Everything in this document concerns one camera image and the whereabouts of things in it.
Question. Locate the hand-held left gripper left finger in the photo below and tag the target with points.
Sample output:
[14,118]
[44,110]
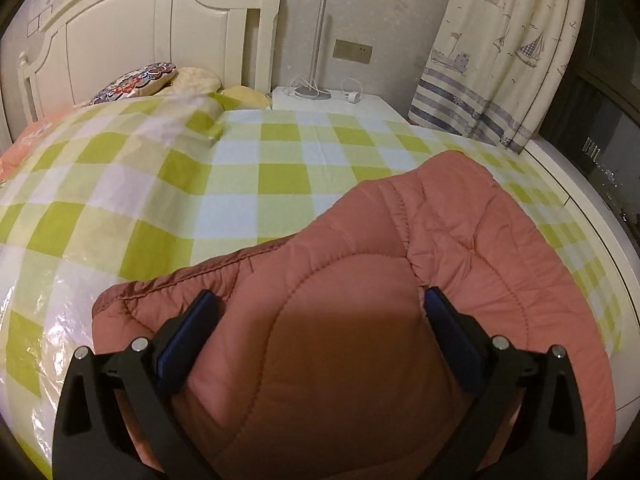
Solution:
[187,340]

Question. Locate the white lamp stand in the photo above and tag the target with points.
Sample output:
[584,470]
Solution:
[312,92]

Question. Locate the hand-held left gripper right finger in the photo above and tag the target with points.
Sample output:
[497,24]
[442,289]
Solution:
[452,340]

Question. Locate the green checked bed sheet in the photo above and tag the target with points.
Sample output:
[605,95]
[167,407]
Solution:
[250,160]

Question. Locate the dark window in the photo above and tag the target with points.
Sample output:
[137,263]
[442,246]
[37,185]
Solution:
[600,135]

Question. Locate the boat print curtain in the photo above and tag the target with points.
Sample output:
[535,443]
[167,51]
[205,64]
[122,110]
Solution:
[500,60]

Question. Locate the wall switch socket panel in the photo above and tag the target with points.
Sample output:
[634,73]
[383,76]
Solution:
[352,51]

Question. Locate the pink quilted coat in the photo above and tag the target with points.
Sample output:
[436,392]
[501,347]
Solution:
[450,220]

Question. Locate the patterned round-print pillow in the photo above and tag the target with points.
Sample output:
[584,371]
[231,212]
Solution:
[135,82]

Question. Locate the white wooden headboard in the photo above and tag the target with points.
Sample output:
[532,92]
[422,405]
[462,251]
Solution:
[150,35]

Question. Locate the white nightstand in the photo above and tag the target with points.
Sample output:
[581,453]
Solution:
[360,107]

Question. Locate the yellow floral pillow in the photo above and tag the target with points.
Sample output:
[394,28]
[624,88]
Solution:
[195,80]

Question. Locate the plain yellow pillow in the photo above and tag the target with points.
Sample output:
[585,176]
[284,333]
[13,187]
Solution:
[245,96]

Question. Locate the white window ledge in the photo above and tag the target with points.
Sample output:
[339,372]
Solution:
[575,175]

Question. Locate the orange blanket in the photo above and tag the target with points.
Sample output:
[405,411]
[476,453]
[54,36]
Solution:
[30,140]

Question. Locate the paper wall label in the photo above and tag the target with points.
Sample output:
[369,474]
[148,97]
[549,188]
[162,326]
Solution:
[37,22]

